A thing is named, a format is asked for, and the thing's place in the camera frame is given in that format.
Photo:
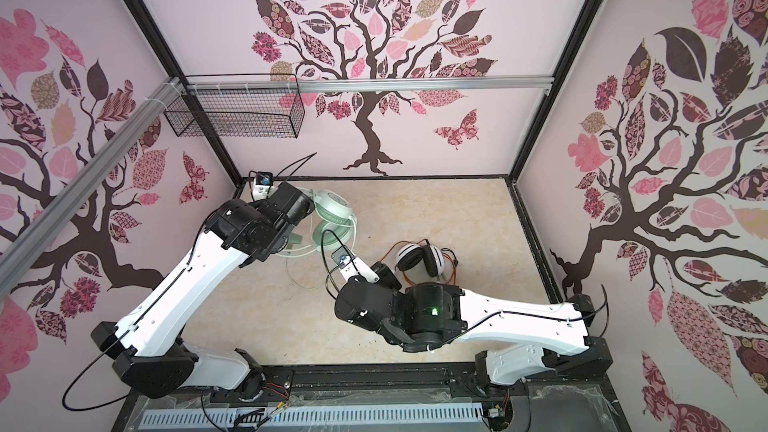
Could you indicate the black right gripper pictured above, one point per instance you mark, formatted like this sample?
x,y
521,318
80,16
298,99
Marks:
x,y
385,276

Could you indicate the mint green headphones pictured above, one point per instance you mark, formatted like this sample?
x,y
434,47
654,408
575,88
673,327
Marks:
x,y
331,225

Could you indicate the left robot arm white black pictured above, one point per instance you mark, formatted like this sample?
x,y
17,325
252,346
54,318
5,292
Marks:
x,y
146,346

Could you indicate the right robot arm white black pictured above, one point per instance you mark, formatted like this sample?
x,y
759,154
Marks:
x,y
537,338

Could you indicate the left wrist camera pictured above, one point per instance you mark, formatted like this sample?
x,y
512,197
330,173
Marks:
x,y
261,183

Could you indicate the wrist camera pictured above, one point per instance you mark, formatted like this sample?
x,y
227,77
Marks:
x,y
261,183
350,265

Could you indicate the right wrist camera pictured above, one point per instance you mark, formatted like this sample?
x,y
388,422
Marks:
x,y
350,265

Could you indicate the black wire mesh basket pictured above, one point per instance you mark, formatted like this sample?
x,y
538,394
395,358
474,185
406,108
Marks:
x,y
260,105

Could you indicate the white slotted cable duct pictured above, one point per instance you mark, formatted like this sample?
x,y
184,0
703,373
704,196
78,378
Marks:
x,y
311,418

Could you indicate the rear aluminium rail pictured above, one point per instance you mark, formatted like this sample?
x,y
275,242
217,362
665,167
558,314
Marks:
x,y
366,84

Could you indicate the aluminium rail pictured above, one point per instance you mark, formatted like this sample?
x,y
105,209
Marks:
x,y
366,84
18,259

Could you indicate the left aluminium rail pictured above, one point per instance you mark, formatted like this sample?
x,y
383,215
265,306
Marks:
x,y
18,259

